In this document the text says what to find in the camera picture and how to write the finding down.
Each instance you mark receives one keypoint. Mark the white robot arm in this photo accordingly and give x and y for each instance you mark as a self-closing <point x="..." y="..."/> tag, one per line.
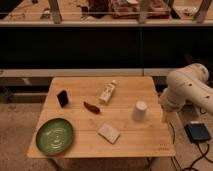
<point x="187" y="84"/>

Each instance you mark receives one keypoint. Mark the wooden folding table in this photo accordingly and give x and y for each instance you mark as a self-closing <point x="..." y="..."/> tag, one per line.
<point x="147" y="138"/>

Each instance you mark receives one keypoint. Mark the white paper cup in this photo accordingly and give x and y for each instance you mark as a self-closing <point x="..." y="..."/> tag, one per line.
<point x="139" y="111"/>

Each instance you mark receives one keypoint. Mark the black rectangular block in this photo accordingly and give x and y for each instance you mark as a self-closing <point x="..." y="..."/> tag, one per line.
<point x="63" y="98"/>

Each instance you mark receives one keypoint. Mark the beige sponge block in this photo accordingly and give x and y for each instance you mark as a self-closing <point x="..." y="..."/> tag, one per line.
<point x="109" y="133"/>

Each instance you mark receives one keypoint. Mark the black foot pedal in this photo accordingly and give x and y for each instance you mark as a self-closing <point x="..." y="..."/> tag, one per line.
<point x="197" y="132"/>

